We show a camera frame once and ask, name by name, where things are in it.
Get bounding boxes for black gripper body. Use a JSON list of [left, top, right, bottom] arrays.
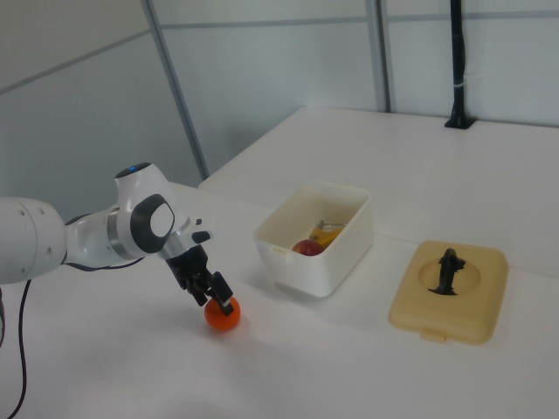
[[164, 244, 211, 292]]

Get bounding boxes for orange fruit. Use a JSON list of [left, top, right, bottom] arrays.
[[203, 295, 242, 333]]

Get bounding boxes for red apple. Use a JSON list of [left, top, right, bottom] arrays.
[[291, 238, 325, 258]]

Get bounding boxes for white plastic container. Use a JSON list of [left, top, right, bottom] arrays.
[[252, 181, 374, 300]]

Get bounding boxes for beige container lid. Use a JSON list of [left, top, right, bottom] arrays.
[[388, 239, 510, 347]]

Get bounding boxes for large wrapped yellow C-clamp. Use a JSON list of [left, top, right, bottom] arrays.
[[310, 219, 349, 248]]

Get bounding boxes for grey partition post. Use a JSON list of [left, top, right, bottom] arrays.
[[364, 0, 397, 113], [142, 0, 210, 181]]

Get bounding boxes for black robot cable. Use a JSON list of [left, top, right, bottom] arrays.
[[0, 216, 145, 419]]

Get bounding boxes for black lid handle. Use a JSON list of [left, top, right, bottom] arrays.
[[427, 247, 466, 296]]

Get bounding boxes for black camera pole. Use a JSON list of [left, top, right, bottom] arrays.
[[444, 0, 476, 130]]

